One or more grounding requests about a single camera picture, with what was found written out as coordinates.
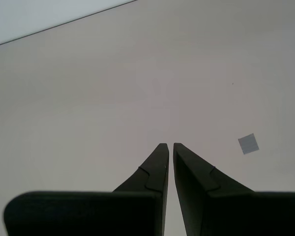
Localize gray tape square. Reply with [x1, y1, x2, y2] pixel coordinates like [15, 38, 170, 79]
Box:
[237, 133, 260, 155]

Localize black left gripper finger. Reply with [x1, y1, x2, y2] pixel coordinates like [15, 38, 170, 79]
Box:
[2, 143, 170, 236]
[173, 143, 295, 236]

